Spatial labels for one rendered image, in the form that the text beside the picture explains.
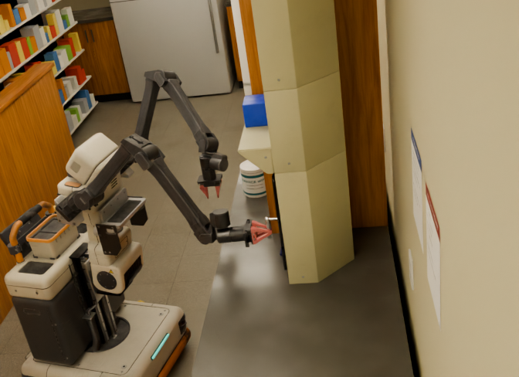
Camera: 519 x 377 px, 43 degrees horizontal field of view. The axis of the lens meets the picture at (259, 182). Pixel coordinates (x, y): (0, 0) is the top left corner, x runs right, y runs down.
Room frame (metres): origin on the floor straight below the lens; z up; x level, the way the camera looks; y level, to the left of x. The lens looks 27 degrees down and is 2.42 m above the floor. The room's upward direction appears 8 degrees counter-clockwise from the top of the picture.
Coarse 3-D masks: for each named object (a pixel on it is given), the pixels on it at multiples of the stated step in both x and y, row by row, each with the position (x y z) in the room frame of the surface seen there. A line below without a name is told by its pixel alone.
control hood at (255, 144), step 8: (248, 128) 2.24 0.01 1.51; (256, 128) 2.23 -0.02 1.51; (264, 128) 2.22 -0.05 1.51; (248, 136) 2.17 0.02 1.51; (256, 136) 2.16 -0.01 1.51; (264, 136) 2.15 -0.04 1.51; (240, 144) 2.11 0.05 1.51; (248, 144) 2.10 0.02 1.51; (256, 144) 2.09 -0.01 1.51; (264, 144) 2.08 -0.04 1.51; (240, 152) 2.06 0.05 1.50; (248, 152) 2.06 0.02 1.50; (256, 152) 2.05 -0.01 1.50; (264, 152) 2.05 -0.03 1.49; (248, 160) 2.06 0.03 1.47; (256, 160) 2.05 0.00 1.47; (264, 160) 2.05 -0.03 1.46; (272, 160) 2.05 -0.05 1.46; (264, 168) 2.05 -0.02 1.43; (272, 168) 2.05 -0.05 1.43
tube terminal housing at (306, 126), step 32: (288, 96) 2.03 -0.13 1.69; (320, 96) 2.09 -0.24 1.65; (288, 128) 2.03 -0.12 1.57; (320, 128) 2.08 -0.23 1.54; (288, 160) 2.04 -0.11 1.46; (320, 160) 2.07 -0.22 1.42; (288, 192) 2.04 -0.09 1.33; (320, 192) 2.06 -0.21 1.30; (288, 224) 2.04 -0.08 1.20; (320, 224) 2.05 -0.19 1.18; (288, 256) 2.04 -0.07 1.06; (320, 256) 2.04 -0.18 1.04; (352, 256) 2.14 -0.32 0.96
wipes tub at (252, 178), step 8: (240, 168) 2.81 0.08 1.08; (248, 168) 2.79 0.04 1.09; (256, 168) 2.77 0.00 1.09; (248, 176) 2.77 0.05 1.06; (256, 176) 2.76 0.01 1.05; (248, 184) 2.77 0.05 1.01; (256, 184) 2.76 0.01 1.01; (264, 184) 2.78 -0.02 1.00; (248, 192) 2.78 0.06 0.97; (256, 192) 2.76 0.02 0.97; (264, 192) 2.77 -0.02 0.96
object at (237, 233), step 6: (246, 222) 2.14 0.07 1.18; (234, 228) 2.12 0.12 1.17; (240, 228) 2.11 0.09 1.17; (234, 234) 2.10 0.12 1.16; (240, 234) 2.10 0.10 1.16; (246, 234) 2.07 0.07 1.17; (234, 240) 2.10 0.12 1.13; (240, 240) 2.10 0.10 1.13; (246, 240) 2.08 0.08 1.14; (246, 246) 2.07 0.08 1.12
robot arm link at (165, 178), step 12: (144, 156) 2.26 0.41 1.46; (144, 168) 2.24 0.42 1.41; (156, 168) 2.25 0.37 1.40; (168, 168) 2.28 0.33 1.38; (168, 180) 2.23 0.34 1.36; (168, 192) 2.23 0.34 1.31; (180, 192) 2.21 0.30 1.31; (180, 204) 2.20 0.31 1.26; (192, 204) 2.20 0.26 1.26; (192, 216) 2.17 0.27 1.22; (204, 216) 2.19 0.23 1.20; (192, 228) 2.16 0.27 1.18; (204, 228) 2.14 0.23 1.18
